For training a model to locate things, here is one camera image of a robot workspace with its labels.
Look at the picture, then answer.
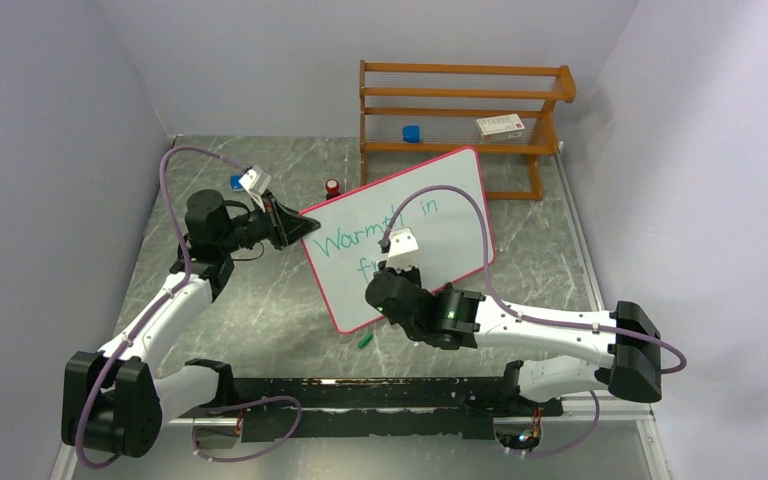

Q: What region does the blue eraser block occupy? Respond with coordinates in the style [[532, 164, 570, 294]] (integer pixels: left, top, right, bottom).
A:
[[229, 175, 245, 192]]

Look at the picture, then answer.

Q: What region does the aluminium frame rail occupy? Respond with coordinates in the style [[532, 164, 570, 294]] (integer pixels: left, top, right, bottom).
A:
[[556, 394, 673, 480]]

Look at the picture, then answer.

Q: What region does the blue object on rack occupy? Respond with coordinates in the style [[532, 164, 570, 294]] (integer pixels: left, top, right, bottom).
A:
[[401, 124, 422, 144]]

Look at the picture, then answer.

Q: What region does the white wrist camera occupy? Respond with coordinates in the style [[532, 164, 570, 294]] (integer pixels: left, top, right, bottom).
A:
[[238, 166, 272, 196], [386, 228, 419, 272]]

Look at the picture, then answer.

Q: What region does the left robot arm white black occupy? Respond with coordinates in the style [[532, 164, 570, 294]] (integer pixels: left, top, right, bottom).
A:
[[61, 190, 321, 458]]

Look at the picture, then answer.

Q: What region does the white red box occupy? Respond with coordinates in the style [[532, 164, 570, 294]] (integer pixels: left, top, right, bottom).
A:
[[475, 113, 525, 141]]

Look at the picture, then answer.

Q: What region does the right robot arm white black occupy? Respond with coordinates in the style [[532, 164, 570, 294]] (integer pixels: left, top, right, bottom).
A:
[[365, 269, 662, 414]]

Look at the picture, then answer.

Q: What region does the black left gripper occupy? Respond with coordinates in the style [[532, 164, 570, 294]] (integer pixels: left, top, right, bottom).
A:
[[218, 190, 319, 253]]

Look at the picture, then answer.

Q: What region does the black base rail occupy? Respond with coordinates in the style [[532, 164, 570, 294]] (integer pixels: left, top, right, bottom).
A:
[[188, 377, 563, 443]]

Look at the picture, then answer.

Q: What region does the green marker cap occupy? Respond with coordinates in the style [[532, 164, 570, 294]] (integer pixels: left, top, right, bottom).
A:
[[357, 332, 374, 349]]

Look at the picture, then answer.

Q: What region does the orange wooden rack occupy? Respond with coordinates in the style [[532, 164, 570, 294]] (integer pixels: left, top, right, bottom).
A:
[[358, 60, 578, 201]]

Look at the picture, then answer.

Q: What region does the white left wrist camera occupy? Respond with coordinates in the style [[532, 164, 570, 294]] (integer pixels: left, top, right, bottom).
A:
[[238, 166, 272, 196]]

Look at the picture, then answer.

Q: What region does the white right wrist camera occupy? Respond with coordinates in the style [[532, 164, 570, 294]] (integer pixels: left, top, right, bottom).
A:
[[386, 228, 419, 272]]

